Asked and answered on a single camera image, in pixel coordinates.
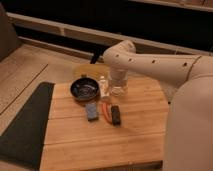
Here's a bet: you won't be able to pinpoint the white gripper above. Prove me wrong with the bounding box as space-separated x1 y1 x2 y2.
109 79 127 97

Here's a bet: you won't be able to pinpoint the yellow round plate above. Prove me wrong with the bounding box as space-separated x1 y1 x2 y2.
73 64 109 80

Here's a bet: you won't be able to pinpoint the wooden table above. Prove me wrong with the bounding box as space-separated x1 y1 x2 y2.
40 77 168 171

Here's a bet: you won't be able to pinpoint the wooden shelf rail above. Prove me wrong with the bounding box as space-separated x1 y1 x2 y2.
7 12 209 55

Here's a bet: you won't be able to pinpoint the dark floor mat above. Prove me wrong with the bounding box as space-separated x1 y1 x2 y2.
0 82 54 169

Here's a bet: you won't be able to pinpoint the white small bottle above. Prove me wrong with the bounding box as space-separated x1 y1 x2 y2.
99 76 109 99

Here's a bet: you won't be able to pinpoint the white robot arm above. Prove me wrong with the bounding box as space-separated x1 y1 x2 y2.
103 40 213 171

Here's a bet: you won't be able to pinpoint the blue gray sponge block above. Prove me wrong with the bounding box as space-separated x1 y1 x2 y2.
86 103 98 121

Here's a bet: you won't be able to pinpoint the orange carrot toy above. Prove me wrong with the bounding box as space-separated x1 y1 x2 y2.
102 102 112 124

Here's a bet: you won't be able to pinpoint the black round bowl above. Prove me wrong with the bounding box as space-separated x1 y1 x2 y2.
70 77 99 101

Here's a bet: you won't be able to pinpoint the black rectangular block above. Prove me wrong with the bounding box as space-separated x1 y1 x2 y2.
111 105 121 125

